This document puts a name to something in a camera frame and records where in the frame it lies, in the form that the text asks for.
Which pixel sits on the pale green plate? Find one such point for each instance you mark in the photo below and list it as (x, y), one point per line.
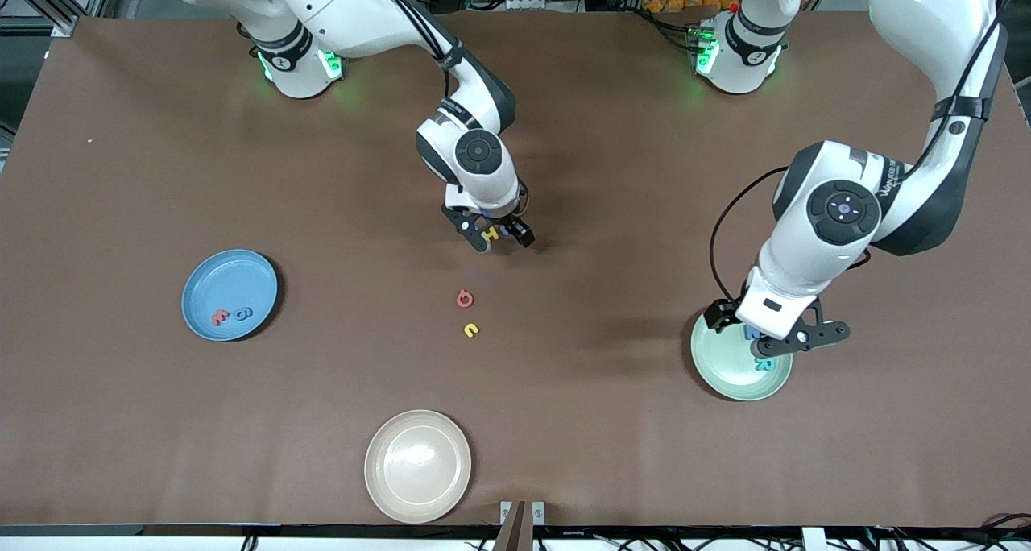
(729, 371)

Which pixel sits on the pale beige plate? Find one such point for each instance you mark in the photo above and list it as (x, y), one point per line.
(417, 466)

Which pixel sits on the metal table edge bracket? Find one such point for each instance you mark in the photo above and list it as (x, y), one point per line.
(519, 535)

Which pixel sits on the blue plate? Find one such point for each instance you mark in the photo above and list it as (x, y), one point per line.
(229, 281)

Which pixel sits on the blue foam lowercase g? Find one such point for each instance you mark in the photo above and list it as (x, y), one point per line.
(238, 314)

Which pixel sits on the blue foam capital M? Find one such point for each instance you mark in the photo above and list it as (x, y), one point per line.
(751, 331)

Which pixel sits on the pink foam lowercase w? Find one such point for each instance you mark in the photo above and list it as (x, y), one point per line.
(220, 320)

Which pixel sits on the yellow foam letter H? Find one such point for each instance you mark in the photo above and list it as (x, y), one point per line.
(489, 234)

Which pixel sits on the teal foam letter R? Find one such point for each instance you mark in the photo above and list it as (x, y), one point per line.
(763, 366)

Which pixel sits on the aluminium frame profile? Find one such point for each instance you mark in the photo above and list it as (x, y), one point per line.
(64, 26)

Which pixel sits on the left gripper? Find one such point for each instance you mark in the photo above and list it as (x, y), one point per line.
(714, 316)

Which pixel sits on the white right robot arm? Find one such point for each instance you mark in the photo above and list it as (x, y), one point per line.
(338, 3)

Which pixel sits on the yellow foam lowercase u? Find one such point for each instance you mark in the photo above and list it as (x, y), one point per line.
(469, 333)

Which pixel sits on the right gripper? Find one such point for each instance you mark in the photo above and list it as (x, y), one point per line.
(519, 230)

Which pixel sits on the pink foam letter Q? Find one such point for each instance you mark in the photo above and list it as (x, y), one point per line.
(458, 299)

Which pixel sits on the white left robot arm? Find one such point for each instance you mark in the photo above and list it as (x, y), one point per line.
(926, 19)

